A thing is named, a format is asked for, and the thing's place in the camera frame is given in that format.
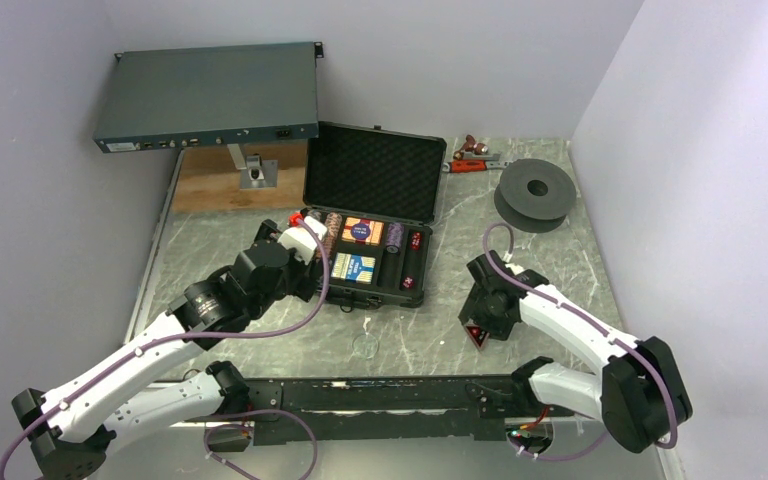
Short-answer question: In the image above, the red black triangle button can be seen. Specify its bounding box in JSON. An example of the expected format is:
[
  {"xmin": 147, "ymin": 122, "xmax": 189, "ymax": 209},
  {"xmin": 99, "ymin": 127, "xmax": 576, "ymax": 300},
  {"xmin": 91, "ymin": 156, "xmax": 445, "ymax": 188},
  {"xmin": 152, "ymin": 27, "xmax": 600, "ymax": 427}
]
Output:
[{"xmin": 465, "ymin": 325, "xmax": 490, "ymax": 351}]

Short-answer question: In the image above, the clear round dealer disc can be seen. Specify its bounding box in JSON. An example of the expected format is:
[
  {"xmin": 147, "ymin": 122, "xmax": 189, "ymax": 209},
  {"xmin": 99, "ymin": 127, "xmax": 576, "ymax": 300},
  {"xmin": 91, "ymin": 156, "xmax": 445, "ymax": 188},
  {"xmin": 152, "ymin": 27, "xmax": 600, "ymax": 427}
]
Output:
[{"xmin": 351, "ymin": 333, "xmax": 380, "ymax": 360}]

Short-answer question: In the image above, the black poker set case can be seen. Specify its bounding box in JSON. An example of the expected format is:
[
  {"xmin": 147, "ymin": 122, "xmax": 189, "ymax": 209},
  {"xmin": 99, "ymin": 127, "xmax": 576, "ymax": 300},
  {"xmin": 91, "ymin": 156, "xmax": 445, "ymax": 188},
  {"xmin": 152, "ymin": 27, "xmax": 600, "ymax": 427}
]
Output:
[{"xmin": 303, "ymin": 122, "xmax": 448, "ymax": 309}]

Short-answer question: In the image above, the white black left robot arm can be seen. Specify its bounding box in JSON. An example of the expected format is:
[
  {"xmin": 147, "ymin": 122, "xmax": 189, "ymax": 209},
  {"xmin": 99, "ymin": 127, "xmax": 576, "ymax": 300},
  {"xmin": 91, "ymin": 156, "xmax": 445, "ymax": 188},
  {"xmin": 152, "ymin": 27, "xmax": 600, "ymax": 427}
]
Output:
[{"xmin": 12, "ymin": 216, "xmax": 329, "ymax": 479}]

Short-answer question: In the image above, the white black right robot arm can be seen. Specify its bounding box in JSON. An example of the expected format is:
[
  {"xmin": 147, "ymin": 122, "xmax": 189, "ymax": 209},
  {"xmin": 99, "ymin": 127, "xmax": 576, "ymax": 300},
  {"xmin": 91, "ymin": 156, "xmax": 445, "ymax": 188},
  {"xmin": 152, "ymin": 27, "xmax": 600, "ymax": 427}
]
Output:
[{"xmin": 459, "ymin": 250, "xmax": 693, "ymax": 453}]

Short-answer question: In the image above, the blue card deck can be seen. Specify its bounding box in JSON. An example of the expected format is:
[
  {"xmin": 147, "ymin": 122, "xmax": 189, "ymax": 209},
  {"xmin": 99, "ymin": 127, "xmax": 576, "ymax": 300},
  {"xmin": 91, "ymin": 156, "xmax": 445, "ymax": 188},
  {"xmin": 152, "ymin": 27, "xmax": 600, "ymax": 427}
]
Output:
[{"xmin": 331, "ymin": 253, "xmax": 376, "ymax": 285}]

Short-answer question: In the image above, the orange blue chip stack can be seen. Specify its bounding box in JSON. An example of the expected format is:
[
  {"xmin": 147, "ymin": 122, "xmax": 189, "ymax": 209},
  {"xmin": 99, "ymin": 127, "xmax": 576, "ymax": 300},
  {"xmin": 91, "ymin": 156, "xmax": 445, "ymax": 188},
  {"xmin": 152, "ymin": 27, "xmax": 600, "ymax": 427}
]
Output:
[{"xmin": 325, "ymin": 212, "xmax": 343, "ymax": 238}]

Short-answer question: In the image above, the orange card deck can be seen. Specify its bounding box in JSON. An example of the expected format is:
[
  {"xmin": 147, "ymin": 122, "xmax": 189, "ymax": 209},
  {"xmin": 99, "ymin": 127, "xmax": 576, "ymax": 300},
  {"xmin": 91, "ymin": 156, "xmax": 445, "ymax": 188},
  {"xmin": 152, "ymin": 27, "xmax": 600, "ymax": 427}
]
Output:
[{"xmin": 340, "ymin": 217, "xmax": 385, "ymax": 246}]

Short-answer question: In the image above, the purple poker chip stack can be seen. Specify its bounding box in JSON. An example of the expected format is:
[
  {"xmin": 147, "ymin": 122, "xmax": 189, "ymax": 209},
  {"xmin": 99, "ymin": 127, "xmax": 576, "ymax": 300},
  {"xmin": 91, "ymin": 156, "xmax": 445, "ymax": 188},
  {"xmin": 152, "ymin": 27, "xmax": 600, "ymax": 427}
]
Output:
[{"xmin": 385, "ymin": 222, "xmax": 404, "ymax": 254}]

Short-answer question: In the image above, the black filament spool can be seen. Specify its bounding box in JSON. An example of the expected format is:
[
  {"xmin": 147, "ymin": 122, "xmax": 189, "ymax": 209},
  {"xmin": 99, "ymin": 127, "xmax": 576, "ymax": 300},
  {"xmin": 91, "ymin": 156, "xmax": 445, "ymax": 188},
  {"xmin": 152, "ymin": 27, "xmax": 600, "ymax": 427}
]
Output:
[{"xmin": 493, "ymin": 158, "xmax": 577, "ymax": 233}]

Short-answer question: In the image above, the brown wooden board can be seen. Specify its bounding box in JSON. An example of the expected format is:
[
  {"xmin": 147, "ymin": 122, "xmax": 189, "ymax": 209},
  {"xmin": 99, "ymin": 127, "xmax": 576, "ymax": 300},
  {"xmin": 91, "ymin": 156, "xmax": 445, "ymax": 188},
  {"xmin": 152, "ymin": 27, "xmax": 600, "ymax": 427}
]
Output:
[{"xmin": 171, "ymin": 141, "xmax": 308, "ymax": 214}]

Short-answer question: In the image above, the red grey clamp tool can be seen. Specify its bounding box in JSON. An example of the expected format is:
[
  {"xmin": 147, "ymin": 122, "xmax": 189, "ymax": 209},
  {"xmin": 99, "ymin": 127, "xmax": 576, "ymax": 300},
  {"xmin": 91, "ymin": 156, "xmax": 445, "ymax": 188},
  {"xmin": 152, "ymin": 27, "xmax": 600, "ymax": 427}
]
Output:
[{"xmin": 442, "ymin": 154, "xmax": 506, "ymax": 174}]

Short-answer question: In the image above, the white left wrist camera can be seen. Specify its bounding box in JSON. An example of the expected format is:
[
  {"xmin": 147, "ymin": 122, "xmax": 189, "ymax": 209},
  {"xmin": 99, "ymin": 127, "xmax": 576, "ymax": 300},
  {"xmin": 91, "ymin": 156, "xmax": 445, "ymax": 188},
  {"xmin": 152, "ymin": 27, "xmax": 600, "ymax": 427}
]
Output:
[{"xmin": 277, "ymin": 212, "xmax": 327, "ymax": 264}]

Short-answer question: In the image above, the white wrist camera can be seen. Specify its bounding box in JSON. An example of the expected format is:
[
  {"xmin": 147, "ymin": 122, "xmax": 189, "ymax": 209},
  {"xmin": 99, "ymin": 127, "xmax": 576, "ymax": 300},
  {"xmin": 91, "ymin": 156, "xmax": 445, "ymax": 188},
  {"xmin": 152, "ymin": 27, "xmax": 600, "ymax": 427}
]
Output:
[
  {"xmin": 504, "ymin": 263, "xmax": 524, "ymax": 277},
  {"xmin": 277, "ymin": 212, "xmax": 327, "ymax": 264}
]

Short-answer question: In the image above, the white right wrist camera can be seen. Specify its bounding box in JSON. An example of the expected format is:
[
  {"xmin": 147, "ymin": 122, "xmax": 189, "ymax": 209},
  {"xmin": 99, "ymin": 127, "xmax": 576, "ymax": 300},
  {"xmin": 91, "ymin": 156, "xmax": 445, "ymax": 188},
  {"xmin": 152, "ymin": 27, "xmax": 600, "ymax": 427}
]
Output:
[{"xmin": 504, "ymin": 263, "xmax": 524, "ymax": 277}]

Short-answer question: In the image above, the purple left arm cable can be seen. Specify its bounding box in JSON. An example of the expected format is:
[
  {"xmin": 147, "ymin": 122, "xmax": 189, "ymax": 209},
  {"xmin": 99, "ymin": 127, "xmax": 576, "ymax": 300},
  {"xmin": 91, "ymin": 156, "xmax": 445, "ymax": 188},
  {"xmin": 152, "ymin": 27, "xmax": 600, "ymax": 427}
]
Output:
[{"xmin": 0, "ymin": 218, "xmax": 332, "ymax": 480}]

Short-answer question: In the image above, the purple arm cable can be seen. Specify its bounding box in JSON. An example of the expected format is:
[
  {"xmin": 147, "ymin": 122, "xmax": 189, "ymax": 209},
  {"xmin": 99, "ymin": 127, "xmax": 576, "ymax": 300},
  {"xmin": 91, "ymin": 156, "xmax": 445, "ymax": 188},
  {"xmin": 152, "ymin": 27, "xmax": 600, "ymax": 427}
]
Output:
[
  {"xmin": 481, "ymin": 223, "xmax": 681, "ymax": 450},
  {"xmin": 0, "ymin": 218, "xmax": 332, "ymax": 480}
]

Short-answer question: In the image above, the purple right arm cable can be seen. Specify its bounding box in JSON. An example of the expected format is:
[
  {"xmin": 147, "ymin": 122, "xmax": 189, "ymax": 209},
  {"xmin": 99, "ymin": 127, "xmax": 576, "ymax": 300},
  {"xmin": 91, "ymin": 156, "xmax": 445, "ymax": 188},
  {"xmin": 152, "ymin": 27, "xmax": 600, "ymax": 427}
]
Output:
[{"xmin": 481, "ymin": 223, "xmax": 681, "ymax": 450}]

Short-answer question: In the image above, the grey metal bracket stand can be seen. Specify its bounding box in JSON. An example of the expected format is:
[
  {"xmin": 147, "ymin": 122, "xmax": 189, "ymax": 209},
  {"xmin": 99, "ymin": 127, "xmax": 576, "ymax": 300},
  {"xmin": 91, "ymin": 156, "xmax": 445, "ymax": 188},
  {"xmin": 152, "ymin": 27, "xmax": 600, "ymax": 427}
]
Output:
[{"xmin": 227, "ymin": 144, "xmax": 278, "ymax": 190}]

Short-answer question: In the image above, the grey rack network switch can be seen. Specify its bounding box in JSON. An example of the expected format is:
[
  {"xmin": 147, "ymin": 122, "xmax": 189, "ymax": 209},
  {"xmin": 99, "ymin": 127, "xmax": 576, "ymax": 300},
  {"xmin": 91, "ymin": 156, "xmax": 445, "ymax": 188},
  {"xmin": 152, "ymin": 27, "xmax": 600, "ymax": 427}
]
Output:
[{"xmin": 93, "ymin": 41, "xmax": 324, "ymax": 153}]

